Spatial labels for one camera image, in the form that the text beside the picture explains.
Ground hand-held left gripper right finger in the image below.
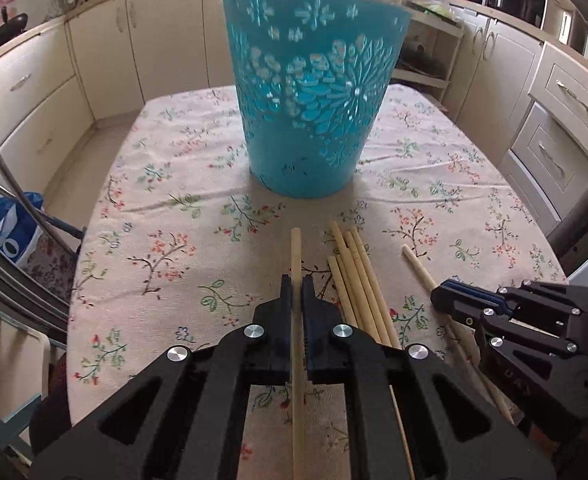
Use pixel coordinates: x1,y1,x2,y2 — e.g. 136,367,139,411
300,276,558,480

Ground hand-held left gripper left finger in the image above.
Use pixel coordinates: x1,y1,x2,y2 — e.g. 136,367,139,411
29,274,293,480

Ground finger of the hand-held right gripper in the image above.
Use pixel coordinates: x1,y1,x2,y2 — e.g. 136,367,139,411
430,287,583,359
439,280,588,314

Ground bamboo chopstick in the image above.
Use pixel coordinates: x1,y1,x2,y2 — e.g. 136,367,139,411
344,230,399,349
353,228,405,349
328,216,392,347
291,227,308,480
327,256,359,329
400,244,517,426
335,254,416,480

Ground teal perforated plastic basket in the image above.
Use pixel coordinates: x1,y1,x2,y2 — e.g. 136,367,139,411
219,0,413,199

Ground floral tablecloth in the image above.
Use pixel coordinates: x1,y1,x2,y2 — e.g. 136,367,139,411
66,82,571,480

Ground cream panelled drawer unit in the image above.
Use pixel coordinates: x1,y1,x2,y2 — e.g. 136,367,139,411
496,42,588,233

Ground cream panelled door cabinet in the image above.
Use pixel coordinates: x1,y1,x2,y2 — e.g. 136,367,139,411
451,7,546,161

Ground open wooden shelf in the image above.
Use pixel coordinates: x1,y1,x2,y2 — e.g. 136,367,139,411
396,10,466,106

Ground beige towel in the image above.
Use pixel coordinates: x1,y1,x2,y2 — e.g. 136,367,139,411
0,310,51,443

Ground green vegetables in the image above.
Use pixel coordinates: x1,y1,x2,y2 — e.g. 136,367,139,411
416,0,462,20

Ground white thermos jug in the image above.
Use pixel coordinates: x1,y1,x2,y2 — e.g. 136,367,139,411
543,0,588,57

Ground black countertop appliance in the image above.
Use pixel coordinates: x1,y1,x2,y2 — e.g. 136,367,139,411
493,0,546,27

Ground blue and white bag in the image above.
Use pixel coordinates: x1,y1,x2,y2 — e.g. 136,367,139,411
0,191,45,267

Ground cream drawer cabinet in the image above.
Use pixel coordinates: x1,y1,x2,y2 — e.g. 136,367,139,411
0,20,95,196

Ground black frying pan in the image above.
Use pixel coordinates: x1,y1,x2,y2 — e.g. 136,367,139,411
0,7,30,48

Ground metal chair frame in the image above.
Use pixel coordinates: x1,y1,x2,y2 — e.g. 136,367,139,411
0,92,87,356

